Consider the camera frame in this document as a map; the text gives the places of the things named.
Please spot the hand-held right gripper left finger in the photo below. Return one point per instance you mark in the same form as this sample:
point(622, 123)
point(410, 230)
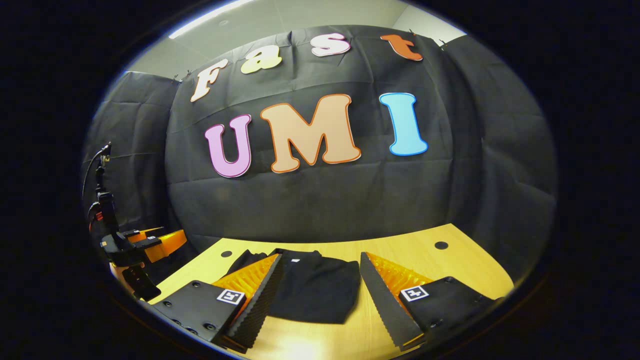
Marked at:
point(260, 307)

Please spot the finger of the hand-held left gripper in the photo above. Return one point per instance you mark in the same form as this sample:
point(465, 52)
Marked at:
point(145, 233)
point(167, 245)

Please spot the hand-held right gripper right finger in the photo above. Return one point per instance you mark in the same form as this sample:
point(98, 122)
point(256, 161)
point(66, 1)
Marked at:
point(385, 307)

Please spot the black garment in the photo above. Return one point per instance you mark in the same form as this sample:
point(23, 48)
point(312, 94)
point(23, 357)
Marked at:
point(315, 290)

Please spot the black backdrop cloth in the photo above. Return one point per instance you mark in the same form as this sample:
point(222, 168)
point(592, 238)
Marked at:
point(325, 200)

